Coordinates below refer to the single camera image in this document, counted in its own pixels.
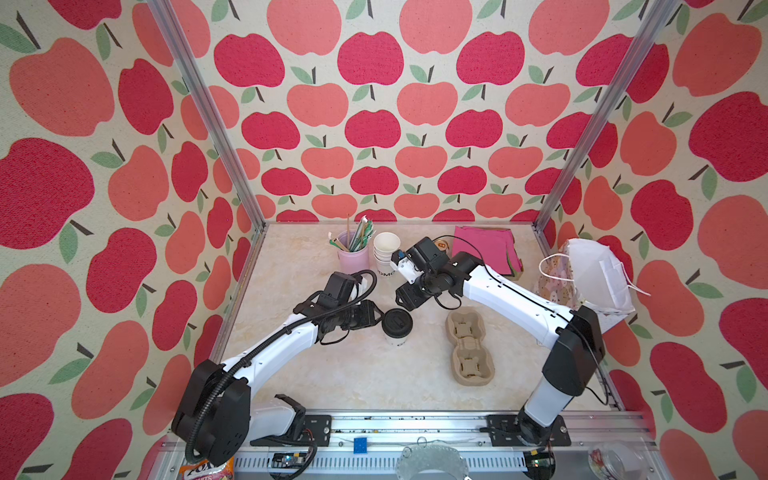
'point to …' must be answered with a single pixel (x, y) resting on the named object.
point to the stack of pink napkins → (495, 246)
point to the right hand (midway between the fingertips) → (411, 292)
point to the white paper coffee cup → (397, 343)
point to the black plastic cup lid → (397, 322)
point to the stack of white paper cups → (385, 244)
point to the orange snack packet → (205, 470)
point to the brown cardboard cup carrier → (473, 363)
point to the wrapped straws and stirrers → (359, 237)
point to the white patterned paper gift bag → (589, 274)
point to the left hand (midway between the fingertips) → (385, 319)
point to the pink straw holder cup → (351, 261)
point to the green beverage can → (441, 245)
